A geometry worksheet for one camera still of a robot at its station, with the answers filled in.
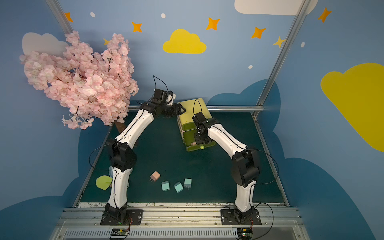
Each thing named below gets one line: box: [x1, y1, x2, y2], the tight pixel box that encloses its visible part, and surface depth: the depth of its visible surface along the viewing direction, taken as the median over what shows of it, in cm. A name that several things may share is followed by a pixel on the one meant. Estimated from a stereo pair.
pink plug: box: [149, 171, 161, 182], surface depth 88 cm
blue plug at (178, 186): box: [173, 180, 184, 193], surface depth 85 cm
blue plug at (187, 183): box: [184, 178, 192, 190], surface depth 86 cm
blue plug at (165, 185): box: [161, 179, 170, 192], surface depth 85 cm
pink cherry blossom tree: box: [19, 30, 139, 130], surface depth 63 cm
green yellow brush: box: [96, 175, 113, 191], surface depth 88 cm
